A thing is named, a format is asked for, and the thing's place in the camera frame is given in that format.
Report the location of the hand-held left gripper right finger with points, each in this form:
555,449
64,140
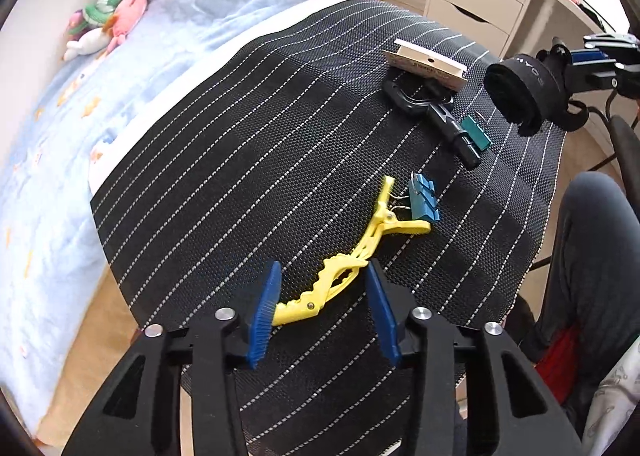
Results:
382,311

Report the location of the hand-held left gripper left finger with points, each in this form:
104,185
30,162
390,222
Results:
265,311

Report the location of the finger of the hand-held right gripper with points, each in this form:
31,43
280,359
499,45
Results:
627,83
595,58

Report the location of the yellow plastic hair clip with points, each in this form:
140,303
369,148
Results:
340,271

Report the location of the blue binder clip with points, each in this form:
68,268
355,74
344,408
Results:
425,201

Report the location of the green binder clip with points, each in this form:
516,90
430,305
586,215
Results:
477,135

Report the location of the black spring clamp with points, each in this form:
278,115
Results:
457,135

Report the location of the white desk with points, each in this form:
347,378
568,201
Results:
570,0

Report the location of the black white-striped table mat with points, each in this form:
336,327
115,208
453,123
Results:
250,160

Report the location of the person's right leg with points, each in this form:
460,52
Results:
595,261

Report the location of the tan bed skirt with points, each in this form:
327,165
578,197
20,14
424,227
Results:
85,361

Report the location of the red cloth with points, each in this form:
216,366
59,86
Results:
562,366

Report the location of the white printed shirt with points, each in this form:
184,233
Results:
615,401

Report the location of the light blue blanket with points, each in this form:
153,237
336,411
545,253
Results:
150,60

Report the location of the white seal plush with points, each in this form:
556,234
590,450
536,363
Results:
87,43

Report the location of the pink fish plush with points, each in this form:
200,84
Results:
127,15

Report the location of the pink and green plush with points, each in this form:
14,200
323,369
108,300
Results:
80,23

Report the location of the green striped plush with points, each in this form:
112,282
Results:
105,3

